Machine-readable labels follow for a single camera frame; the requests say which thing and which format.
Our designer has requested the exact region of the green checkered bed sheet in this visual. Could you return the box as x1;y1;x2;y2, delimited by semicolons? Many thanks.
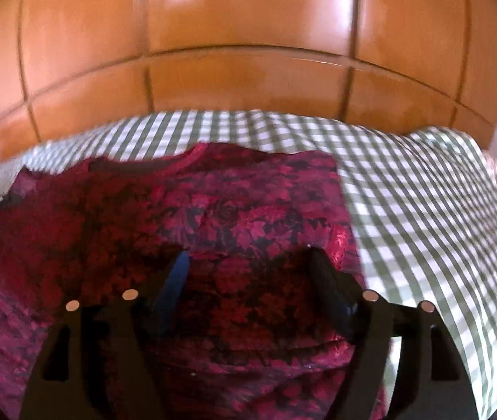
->
0;109;497;420

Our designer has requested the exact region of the wooden wardrobe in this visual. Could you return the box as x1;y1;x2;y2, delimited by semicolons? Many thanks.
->
0;0;497;176

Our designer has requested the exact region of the red floral garment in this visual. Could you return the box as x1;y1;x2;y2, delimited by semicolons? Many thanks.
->
0;142;389;420

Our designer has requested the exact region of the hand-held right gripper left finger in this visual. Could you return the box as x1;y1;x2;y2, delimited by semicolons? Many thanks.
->
19;251;191;420

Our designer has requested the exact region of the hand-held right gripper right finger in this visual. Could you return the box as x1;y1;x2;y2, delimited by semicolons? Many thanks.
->
307;247;480;420

